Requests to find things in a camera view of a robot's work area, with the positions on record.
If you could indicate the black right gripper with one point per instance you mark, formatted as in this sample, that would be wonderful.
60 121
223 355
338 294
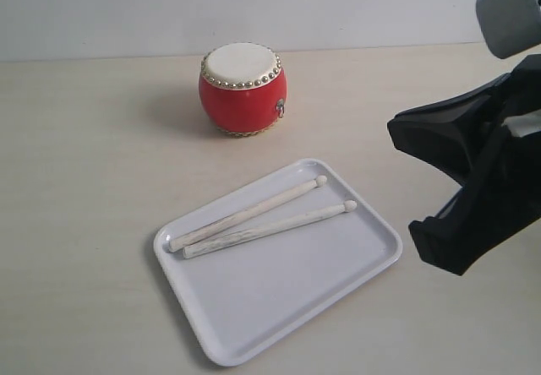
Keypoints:
488 138

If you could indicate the wooden drumstick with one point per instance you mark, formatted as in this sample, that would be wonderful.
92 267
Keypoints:
239 237
176 244

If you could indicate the small red drum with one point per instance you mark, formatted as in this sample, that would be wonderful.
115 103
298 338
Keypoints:
242 87

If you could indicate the white rectangular plastic tray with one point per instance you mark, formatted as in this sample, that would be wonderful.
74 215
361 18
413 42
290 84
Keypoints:
241 300

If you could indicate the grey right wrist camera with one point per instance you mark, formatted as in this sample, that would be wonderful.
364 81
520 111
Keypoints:
509 26

